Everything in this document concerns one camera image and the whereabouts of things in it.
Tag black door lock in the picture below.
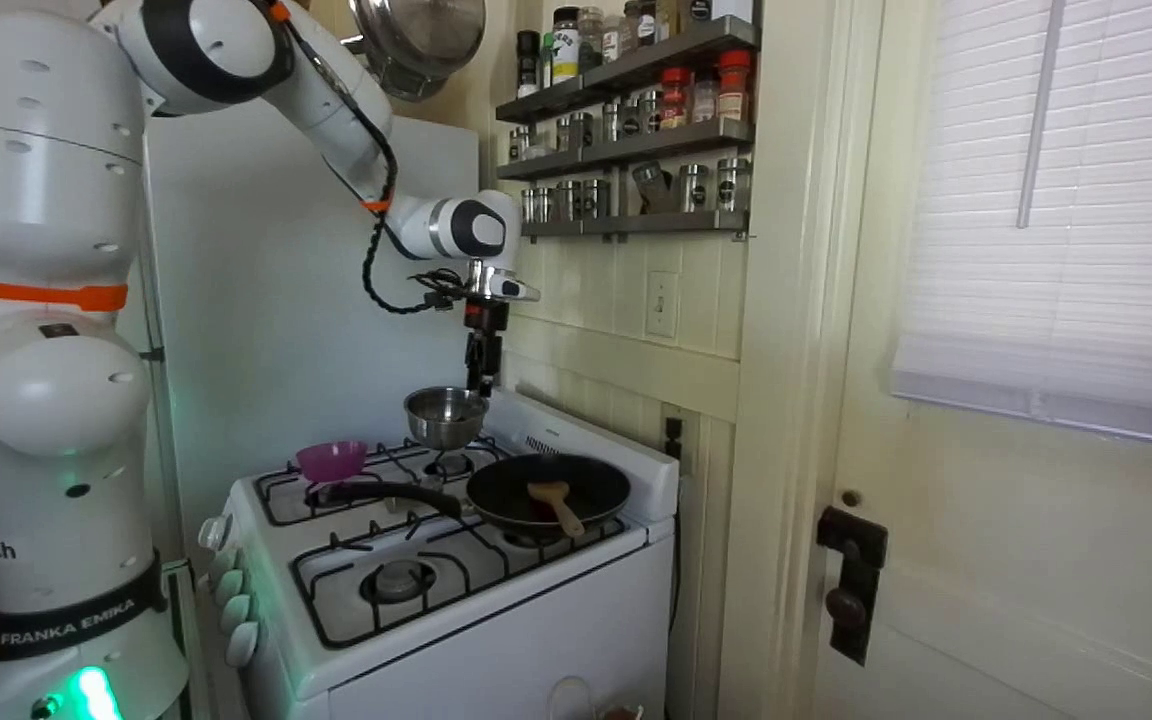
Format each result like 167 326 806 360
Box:
810 487 893 666

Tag pink plastic bowl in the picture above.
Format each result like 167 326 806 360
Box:
291 437 380 492

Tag black frying pan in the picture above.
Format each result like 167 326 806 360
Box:
313 453 635 537

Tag wooden spatula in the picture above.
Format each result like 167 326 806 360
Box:
525 475 591 544

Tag white window blinds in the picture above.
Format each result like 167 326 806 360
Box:
884 0 1152 457

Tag small steel saucepan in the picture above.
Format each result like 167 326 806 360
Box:
400 384 492 457

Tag white refrigerator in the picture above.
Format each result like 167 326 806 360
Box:
120 55 488 537

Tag tall spice jar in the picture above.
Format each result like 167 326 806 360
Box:
624 0 664 55

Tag cream panel door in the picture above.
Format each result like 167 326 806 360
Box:
788 0 1152 720

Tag dark glass bottle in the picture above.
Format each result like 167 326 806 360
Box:
513 28 543 100

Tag hanging steel pot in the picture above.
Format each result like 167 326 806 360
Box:
350 0 492 106

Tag black braided cable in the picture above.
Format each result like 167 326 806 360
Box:
355 130 467 321

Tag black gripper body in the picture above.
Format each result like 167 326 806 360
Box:
459 296 513 348

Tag red lid spice jar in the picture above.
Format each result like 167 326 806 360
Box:
657 64 696 135
717 47 757 135

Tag white gas stove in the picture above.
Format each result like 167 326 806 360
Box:
190 384 685 720

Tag metal three-tier spice rack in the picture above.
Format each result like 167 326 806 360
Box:
492 12 759 246

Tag white blind wand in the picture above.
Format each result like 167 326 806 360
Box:
1014 0 1073 231

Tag large black lid jar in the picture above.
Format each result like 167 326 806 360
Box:
543 5 589 91

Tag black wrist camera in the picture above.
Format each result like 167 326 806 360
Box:
410 263 475 311

